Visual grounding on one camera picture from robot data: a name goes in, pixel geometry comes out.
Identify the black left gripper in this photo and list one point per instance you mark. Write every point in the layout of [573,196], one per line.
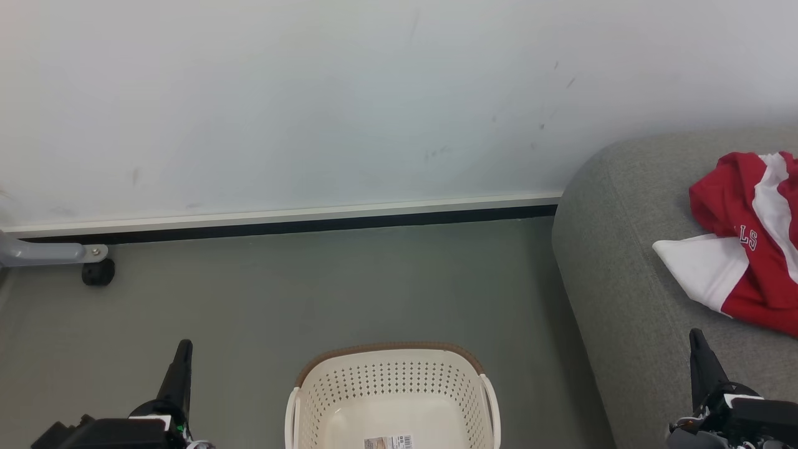
[112,434]

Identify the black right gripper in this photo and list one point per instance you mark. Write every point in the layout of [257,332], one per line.
[757,421]

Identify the red and white garment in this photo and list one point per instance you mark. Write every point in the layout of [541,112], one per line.
[754,249]

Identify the cream plastic laundry basket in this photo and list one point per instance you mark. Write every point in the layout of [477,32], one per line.
[393,399]

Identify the grey fabric sofa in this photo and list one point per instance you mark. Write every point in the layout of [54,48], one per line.
[636,299]

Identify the black caster wheel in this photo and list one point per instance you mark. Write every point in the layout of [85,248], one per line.
[98,272]

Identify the grey metal furniture leg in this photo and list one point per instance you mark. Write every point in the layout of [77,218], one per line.
[43,251]

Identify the white and black baseboard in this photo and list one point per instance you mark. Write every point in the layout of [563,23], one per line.
[280,218]

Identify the white barcode sticker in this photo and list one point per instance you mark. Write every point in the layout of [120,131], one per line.
[389,443]

